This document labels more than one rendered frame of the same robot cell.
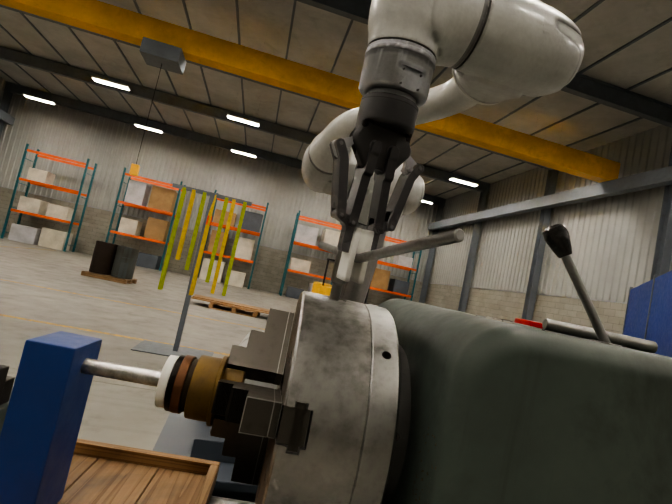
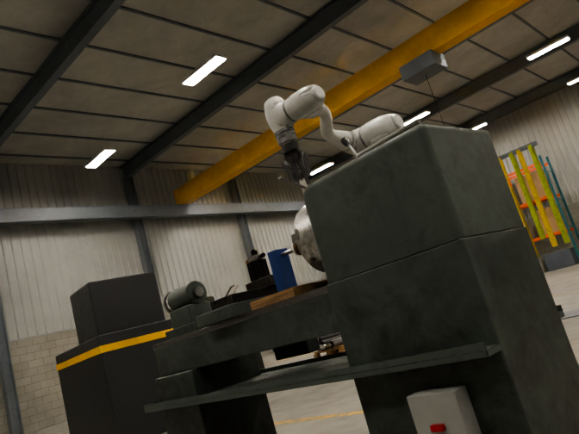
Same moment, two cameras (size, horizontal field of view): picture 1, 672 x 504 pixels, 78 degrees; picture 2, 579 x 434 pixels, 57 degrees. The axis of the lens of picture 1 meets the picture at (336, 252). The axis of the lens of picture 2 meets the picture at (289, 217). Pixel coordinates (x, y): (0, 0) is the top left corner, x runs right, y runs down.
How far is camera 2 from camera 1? 200 cm
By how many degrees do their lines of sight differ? 51
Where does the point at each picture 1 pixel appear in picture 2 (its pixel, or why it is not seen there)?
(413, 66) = (281, 136)
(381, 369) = not seen: hidden behind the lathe
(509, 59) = (298, 113)
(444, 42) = (283, 124)
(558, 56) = (305, 102)
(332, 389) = (301, 222)
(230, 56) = (473, 15)
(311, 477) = (303, 243)
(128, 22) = (383, 67)
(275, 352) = not seen: hidden behind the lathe
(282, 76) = not seen: outside the picture
